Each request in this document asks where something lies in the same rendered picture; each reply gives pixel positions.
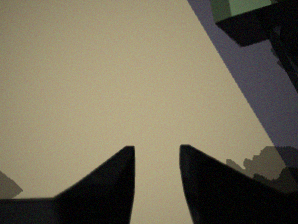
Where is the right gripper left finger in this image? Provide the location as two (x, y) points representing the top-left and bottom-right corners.
(0, 146), (135, 224)

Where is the cream work mat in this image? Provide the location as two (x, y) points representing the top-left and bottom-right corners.
(0, 0), (298, 224)

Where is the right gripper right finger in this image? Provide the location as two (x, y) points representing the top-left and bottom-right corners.
(179, 144), (298, 224)

